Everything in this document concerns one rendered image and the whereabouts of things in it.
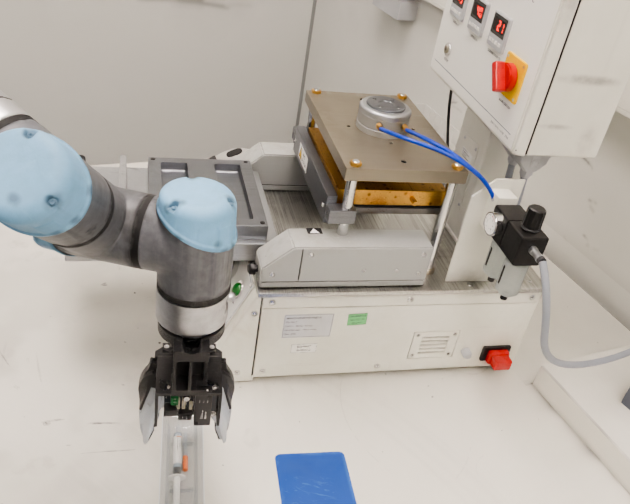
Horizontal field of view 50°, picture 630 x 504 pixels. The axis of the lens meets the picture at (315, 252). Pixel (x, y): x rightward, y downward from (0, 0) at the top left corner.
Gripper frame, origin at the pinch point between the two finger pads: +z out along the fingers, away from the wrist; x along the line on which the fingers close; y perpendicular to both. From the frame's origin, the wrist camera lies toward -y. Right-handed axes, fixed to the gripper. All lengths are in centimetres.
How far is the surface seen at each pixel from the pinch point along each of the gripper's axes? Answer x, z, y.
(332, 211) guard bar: 19.0, -20.6, -20.2
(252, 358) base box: 10.0, 3.5, -16.3
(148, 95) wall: -13, 29, -174
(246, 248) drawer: 8.0, -12.5, -22.1
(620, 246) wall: 84, -3, -42
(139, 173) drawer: -8.1, -13.3, -41.0
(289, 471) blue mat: 14.4, 8.7, 0.3
